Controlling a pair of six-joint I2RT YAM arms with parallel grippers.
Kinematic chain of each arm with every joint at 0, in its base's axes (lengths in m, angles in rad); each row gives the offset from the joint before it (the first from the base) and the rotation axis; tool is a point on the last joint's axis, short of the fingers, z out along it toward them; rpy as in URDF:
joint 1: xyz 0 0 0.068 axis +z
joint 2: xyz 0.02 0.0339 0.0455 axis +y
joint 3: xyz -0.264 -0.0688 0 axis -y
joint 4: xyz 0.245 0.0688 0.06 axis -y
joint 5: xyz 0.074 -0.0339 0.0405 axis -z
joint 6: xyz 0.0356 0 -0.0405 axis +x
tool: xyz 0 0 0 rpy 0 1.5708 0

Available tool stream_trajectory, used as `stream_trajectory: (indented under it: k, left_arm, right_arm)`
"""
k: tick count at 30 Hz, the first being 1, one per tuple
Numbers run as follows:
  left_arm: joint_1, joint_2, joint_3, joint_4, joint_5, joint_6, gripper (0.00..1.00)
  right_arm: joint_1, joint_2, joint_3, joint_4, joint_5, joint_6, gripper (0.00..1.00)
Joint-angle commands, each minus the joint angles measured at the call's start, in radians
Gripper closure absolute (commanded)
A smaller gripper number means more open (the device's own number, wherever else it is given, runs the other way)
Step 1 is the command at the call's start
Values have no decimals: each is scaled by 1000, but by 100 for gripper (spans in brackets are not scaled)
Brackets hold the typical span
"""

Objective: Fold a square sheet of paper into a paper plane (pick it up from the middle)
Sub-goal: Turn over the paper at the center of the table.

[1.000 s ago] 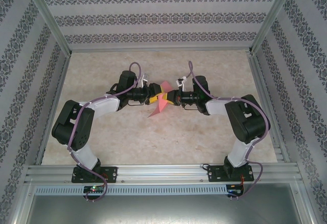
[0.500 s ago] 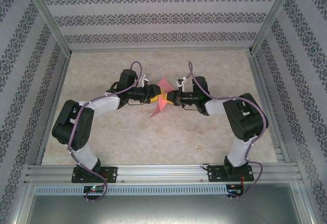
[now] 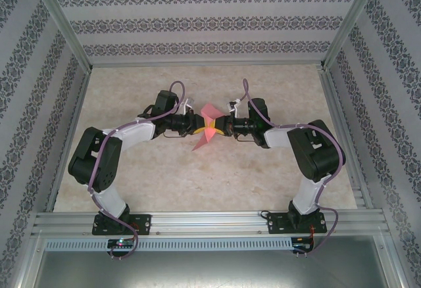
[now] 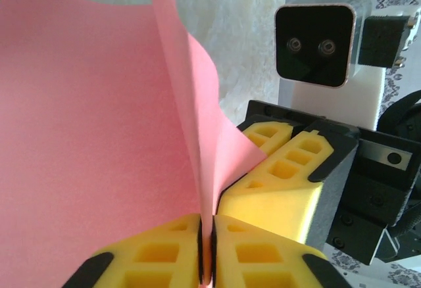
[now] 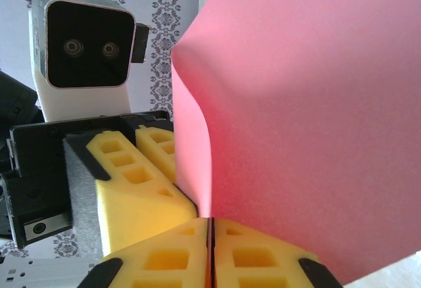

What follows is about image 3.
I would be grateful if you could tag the pink square paper sheet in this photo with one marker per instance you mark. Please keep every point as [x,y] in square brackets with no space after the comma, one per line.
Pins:
[210,112]

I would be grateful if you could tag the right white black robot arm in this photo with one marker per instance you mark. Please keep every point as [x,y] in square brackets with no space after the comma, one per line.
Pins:
[279,136]

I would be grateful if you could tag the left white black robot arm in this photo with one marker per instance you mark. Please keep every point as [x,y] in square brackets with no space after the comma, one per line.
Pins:
[131,133]

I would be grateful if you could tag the grey metal sheet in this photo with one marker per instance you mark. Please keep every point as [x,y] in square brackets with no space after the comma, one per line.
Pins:
[210,268]

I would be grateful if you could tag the grey metal bracket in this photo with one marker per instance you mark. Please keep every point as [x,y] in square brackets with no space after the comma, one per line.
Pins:
[189,104]

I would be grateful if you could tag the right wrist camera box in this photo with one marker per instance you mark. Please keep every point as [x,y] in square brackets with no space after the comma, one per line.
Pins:
[233,105]

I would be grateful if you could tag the aluminium mounting rail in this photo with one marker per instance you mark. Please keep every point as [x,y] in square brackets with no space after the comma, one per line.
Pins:
[210,222]

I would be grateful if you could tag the aluminium side rail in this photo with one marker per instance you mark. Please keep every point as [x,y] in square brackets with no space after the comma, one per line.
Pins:
[342,110]
[70,136]

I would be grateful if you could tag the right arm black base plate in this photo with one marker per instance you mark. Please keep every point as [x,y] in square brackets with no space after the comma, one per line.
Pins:
[276,222]

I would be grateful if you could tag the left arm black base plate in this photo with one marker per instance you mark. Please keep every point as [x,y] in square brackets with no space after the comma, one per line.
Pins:
[144,224]

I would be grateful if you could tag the aluminium frame post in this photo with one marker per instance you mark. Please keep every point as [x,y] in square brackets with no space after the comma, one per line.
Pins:
[352,18]
[62,18]

